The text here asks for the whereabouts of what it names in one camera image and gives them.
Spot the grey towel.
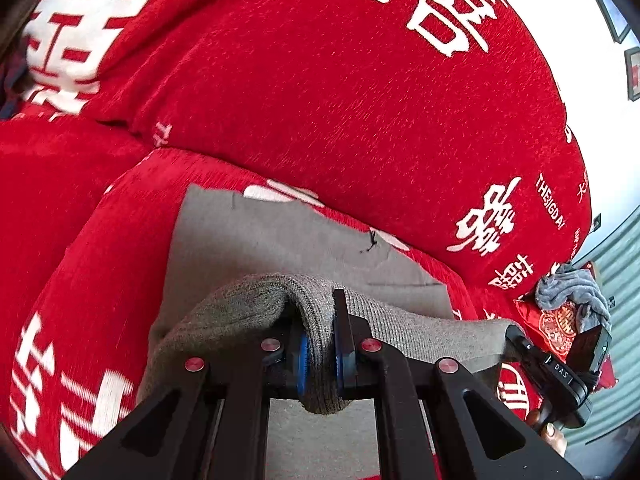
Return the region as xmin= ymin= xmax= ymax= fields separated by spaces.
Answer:
xmin=536 ymin=262 xmax=612 ymax=333

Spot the red printed sofa cover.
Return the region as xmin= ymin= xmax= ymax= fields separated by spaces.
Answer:
xmin=0 ymin=0 xmax=593 ymax=480

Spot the dark patterned cloth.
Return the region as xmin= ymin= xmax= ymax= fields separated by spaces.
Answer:
xmin=0 ymin=42 xmax=28 ymax=118

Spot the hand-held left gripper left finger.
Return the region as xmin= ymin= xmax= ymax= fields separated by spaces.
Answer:
xmin=62 ymin=321 xmax=311 ymax=480

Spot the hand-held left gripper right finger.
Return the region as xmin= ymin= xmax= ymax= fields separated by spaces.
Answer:
xmin=332 ymin=289 xmax=586 ymax=480

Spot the grey green corrugated panel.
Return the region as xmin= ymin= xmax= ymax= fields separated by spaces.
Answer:
xmin=565 ymin=200 xmax=640 ymax=457

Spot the red embroidered cushion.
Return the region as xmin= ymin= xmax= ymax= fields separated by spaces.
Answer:
xmin=515 ymin=260 xmax=618 ymax=392

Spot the black picture frame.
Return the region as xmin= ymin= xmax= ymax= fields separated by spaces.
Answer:
xmin=625 ymin=46 xmax=640 ymax=102
xmin=587 ymin=0 xmax=634 ymax=44

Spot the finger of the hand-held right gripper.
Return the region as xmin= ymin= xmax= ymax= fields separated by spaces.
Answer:
xmin=505 ymin=325 xmax=535 ymax=361

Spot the person's right hand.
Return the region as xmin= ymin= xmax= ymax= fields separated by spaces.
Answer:
xmin=530 ymin=407 xmax=568 ymax=456

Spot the grey knit sweater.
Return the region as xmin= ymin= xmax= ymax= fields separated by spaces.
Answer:
xmin=136 ymin=184 xmax=526 ymax=480

